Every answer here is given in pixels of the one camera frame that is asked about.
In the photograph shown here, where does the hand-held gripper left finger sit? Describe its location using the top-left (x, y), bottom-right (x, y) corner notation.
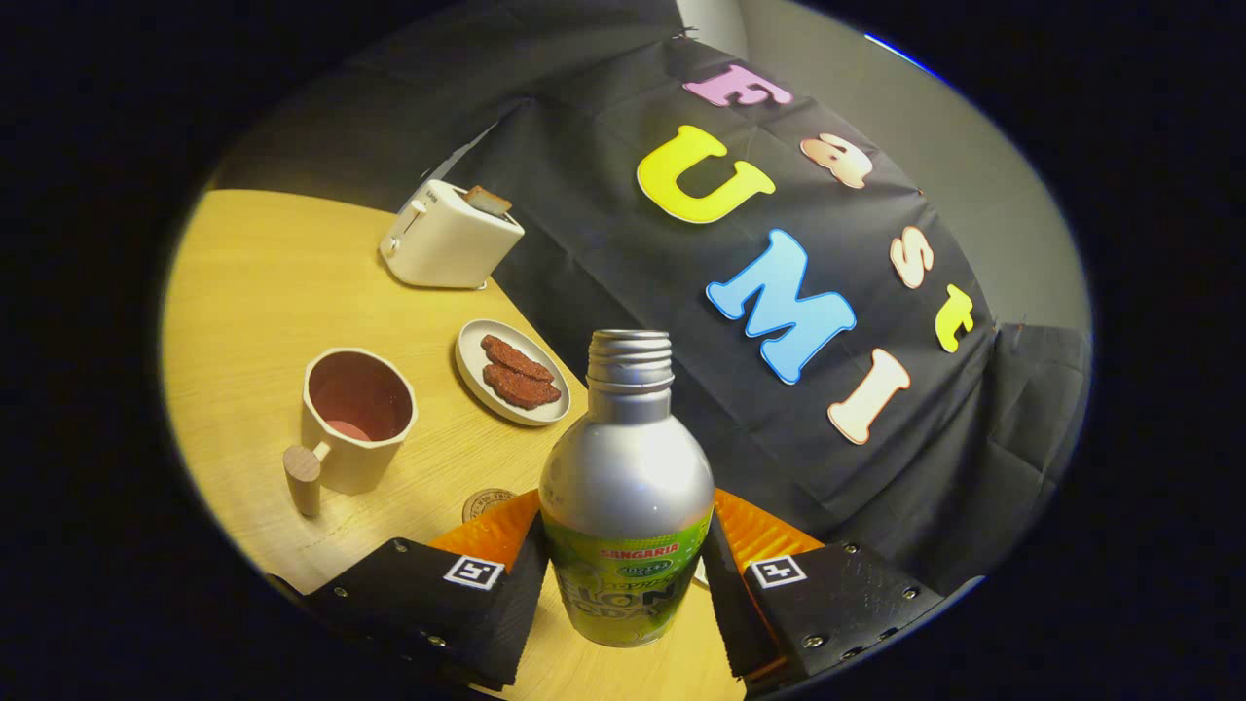
top-left (302, 489), bottom-right (551, 692)

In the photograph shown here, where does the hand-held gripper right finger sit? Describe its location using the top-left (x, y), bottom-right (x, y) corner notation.
top-left (703, 488), bottom-right (947, 694)

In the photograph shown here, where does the wooden table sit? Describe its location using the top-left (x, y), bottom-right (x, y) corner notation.
top-left (161, 189), bottom-right (751, 701)

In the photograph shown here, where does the black backdrop cloth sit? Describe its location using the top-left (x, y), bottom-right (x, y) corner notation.
top-left (214, 0), bottom-right (1091, 595)

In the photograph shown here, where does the white oval plate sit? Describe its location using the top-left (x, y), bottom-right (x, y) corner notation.
top-left (455, 318), bottom-right (572, 427)

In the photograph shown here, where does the white toaster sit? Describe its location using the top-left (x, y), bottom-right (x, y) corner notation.
top-left (379, 179), bottom-right (526, 291)

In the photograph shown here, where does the brown meat slice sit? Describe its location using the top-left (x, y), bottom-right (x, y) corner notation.
top-left (483, 363), bottom-right (563, 410)
top-left (481, 334), bottom-right (555, 383)

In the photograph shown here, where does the cream cup with wooden handle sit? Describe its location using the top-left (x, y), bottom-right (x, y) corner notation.
top-left (283, 348), bottom-right (419, 518)

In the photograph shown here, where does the silver bottle with green label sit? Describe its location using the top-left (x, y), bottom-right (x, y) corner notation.
top-left (538, 329), bottom-right (715, 648)

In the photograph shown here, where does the round wooden coaster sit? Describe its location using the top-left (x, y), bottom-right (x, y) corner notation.
top-left (461, 488), bottom-right (517, 525)

